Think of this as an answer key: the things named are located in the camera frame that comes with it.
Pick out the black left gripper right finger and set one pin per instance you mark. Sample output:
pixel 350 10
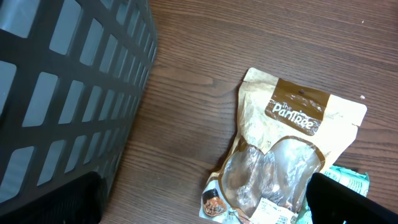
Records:
pixel 331 202

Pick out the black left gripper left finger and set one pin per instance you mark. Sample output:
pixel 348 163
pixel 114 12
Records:
pixel 81 201

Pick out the brown white snack packet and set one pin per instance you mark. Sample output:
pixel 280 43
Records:
pixel 285 134

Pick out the grey plastic mesh basket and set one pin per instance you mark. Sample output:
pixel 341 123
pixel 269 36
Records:
pixel 72 77

